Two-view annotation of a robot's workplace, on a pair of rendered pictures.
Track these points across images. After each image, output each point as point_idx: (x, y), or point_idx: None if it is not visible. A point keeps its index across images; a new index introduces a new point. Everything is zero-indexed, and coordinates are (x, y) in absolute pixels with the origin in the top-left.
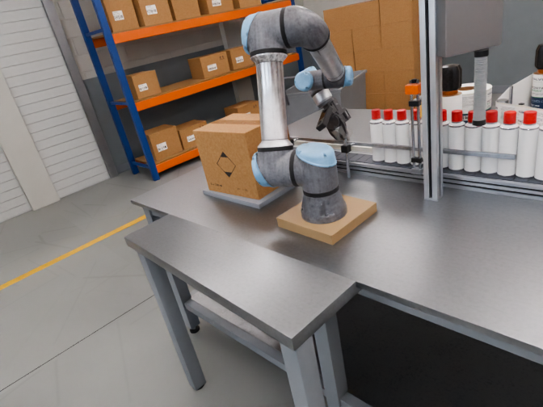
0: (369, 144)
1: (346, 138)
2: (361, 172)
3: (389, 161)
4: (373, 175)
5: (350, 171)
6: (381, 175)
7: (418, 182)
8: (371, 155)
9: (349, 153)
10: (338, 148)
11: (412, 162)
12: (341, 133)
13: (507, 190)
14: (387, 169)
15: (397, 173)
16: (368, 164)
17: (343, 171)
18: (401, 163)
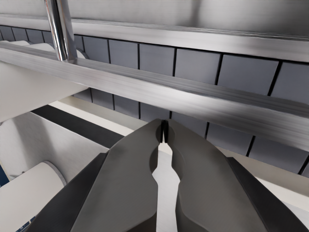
0: (6, 45)
1: (133, 134)
2: (133, 23)
3: (41, 43)
4: (102, 20)
5: (178, 26)
6: (79, 19)
7: (25, 15)
8: (119, 107)
9: (203, 128)
10: (271, 168)
11: (3, 42)
12: (145, 172)
13: None
14: (46, 19)
15: (36, 17)
16: (88, 27)
17: (211, 28)
18: (22, 40)
